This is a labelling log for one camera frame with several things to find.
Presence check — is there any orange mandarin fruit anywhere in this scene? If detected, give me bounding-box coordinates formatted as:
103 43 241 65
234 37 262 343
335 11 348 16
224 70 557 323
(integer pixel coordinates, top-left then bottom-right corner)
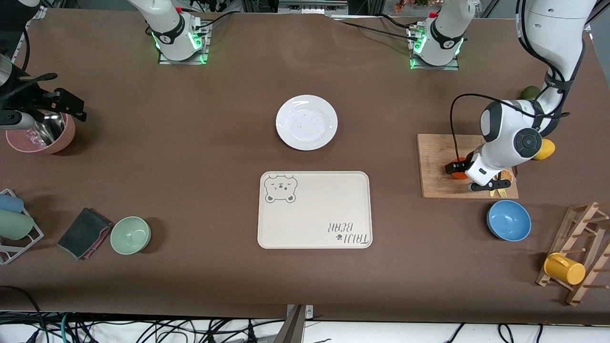
451 157 471 181

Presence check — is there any white round plate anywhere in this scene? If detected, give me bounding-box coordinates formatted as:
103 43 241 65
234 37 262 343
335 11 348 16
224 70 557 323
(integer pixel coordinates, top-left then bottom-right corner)
275 94 338 151

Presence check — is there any bamboo cutting board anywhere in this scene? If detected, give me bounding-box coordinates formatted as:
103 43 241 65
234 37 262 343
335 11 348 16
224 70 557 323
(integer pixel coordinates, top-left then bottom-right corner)
417 134 519 199

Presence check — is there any metal scoop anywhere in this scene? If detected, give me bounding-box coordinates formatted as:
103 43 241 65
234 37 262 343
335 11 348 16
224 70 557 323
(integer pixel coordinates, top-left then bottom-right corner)
29 112 66 146

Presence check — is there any pink bowl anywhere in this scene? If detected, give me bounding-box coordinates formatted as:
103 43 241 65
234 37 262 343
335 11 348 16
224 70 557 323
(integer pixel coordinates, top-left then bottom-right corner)
6 111 76 155

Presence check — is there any blue bowl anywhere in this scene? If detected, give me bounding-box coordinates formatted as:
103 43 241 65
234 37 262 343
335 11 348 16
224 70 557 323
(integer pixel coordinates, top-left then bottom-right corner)
487 200 532 242

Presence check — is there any yellow lemon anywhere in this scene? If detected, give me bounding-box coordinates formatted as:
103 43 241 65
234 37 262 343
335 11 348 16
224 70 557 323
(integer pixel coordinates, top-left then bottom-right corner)
533 139 556 161

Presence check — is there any light blue cup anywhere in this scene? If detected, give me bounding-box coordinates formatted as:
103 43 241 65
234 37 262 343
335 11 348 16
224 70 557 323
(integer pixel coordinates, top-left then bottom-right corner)
0 193 24 214

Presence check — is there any wooden peg drying rack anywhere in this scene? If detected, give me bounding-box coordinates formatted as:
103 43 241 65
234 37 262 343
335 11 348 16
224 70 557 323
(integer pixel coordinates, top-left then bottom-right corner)
535 202 610 306

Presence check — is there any pale green cup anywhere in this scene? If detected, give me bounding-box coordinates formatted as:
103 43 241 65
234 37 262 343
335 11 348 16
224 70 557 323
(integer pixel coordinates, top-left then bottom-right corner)
0 210 35 241

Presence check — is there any dark grey folded cloth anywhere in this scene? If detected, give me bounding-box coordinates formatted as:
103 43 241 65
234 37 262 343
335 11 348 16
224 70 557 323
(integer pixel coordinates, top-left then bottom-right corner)
57 207 113 261

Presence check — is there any yellow plastic mug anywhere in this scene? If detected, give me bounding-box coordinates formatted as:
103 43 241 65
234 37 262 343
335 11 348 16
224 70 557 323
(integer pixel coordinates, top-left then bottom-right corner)
544 252 586 286

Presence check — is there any pale green bowl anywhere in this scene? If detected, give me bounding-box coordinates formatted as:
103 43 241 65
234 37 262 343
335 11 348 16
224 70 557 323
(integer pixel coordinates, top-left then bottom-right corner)
110 216 152 255

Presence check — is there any cream bear print tray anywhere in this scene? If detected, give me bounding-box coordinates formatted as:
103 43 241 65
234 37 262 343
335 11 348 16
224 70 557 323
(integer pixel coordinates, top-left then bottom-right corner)
257 171 373 250

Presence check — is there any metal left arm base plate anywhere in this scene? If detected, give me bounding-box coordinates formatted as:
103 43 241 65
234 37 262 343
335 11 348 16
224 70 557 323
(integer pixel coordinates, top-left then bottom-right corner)
410 26 460 71

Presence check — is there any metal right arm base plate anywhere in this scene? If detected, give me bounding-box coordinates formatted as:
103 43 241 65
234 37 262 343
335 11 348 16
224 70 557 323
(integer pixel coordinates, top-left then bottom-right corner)
159 21 210 65

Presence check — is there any white wire cup rack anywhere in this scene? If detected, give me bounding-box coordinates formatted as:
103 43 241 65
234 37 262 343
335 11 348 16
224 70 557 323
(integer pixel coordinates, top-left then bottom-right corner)
0 189 44 265

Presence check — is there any black base cable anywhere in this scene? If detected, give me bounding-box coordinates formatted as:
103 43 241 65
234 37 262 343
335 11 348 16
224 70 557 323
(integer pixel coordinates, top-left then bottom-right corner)
193 10 236 34
329 14 420 41

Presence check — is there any metal table edge bracket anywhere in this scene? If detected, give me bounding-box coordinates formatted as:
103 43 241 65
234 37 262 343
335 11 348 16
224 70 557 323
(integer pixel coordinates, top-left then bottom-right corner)
286 305 314 321

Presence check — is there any dark metal post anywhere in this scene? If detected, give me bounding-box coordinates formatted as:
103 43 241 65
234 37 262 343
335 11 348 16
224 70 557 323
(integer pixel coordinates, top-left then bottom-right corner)
273 305 305 343

